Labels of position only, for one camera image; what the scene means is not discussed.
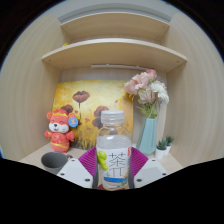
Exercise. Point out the yellow poppy flower painting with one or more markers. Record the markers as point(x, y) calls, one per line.
point(100, 93)

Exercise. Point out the small potted green plant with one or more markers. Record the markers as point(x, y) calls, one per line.
point(170, 141)
point(161, 151)

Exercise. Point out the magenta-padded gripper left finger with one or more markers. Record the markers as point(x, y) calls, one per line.
point(75, 171)

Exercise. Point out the clear plastic drink bottle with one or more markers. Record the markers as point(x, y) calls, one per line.
point(114, 156)

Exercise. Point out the wooden shelf unit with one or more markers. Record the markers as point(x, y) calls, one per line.
point(113, 51)

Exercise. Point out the pink and white flower bouquet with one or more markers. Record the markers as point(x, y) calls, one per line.
point(145, 86)

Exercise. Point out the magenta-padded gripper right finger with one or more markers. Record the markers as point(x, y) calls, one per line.
point(150, 170)

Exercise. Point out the red plush toy figure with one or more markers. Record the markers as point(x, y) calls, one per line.
point(60, 133)

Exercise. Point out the light blue vase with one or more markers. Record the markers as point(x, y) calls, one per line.
point(147, 136)

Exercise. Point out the grey cup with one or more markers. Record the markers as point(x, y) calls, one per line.
point(53, 163)

